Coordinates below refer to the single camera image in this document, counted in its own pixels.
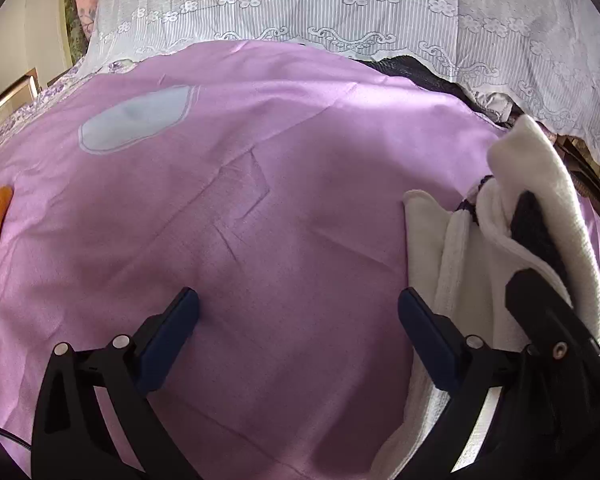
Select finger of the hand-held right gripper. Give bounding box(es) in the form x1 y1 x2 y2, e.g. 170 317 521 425
504 192 600 368

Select brown woven mat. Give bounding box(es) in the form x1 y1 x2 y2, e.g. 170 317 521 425
552 130 600 233

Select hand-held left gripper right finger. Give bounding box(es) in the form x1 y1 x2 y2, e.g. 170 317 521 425
398 287 531 480

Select black cable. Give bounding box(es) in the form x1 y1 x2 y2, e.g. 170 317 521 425
0 425 35 456

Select white lace cloth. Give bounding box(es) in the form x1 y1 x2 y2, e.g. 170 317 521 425
82 0 600 168

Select floral printed sheet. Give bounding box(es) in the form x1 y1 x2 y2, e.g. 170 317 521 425
0 56 137 173

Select dark mesh cloth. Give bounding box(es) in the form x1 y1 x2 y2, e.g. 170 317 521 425
352 54 483 108

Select purple bed sheet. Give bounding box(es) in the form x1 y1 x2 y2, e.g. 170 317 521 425
0 40 600 480

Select white knit sweater black stripes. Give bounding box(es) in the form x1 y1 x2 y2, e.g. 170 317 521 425
375 114 600 480

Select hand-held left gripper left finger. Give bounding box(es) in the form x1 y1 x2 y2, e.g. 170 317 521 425
30 287 202 480

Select wooden bed rail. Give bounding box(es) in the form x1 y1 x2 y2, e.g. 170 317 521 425
0 72 42 138

